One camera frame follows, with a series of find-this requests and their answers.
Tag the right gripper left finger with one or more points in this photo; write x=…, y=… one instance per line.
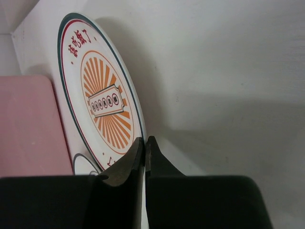
x=109, y=200

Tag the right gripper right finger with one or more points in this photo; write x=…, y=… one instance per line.
x=177, y=201

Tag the orange sunburst plate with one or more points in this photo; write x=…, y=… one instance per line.
x=98, y=88

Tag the pink white dish rack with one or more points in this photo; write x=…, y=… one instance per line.
x=32, y=141

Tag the white plate quatrefoil motif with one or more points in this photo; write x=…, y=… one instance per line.
x=84, y=166

